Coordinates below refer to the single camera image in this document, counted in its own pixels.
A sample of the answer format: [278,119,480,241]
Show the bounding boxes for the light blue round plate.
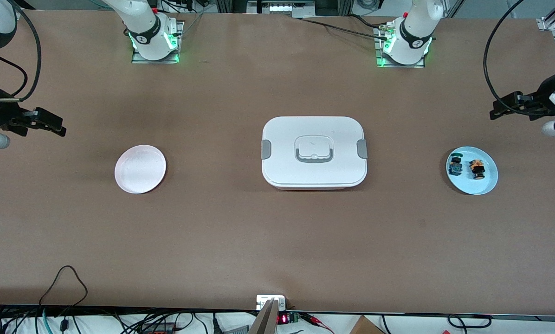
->
[445,146,499,196]

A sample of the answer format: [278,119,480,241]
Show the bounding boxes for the pink round plate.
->
[114,145,167,194]

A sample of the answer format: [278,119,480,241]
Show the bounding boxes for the silver equipment box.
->
[247,0,316,19]

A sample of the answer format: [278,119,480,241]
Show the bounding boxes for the cardboard box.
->
[349,315,386,334]

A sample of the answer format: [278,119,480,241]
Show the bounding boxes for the red clip leads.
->
[301,313,335,334]

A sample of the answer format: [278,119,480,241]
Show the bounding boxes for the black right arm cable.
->
[0,0,42,103]

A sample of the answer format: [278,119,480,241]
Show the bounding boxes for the green push-button switch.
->
[448,153,465,176]

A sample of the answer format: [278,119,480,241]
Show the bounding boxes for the thin black looped cable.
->
[39,265,89,325]

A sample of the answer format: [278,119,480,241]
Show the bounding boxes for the black base power cable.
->
[301,18,392,38]

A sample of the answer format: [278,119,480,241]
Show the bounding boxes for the white lunch box grey handle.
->
[261,116,368,190]

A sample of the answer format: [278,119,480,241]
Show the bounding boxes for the white mount bracket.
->
[256,295,286,311]

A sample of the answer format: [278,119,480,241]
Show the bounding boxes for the grey mount beam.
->
[249,299,280,334]

